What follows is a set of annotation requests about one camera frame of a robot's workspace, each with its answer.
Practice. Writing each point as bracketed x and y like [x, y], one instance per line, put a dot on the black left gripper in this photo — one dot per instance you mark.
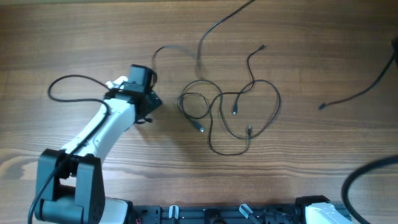
[155, 102]

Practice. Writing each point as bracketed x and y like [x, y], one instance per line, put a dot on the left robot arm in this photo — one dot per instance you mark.
[69, 184]

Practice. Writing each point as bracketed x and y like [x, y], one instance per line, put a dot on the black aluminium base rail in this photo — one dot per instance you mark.
[315, 209]

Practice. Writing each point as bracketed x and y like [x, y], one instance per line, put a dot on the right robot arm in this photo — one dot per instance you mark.
[394, 44]

